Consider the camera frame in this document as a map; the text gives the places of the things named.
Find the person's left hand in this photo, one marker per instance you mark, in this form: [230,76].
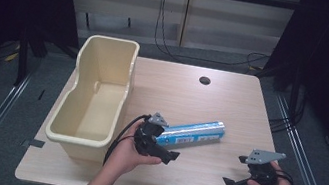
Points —
[123,156]

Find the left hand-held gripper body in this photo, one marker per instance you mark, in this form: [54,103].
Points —
[145,141]

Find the black metal stand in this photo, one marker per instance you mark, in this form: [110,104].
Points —
[23,55]

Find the cream plastic bin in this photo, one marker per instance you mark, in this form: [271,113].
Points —
[95,108]

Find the blue toothpaste tube box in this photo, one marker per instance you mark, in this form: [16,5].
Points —
[194,134]

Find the grey tape piece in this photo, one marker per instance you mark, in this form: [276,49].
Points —
[34,143]

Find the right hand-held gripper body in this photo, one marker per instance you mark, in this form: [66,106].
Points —
[260,176]

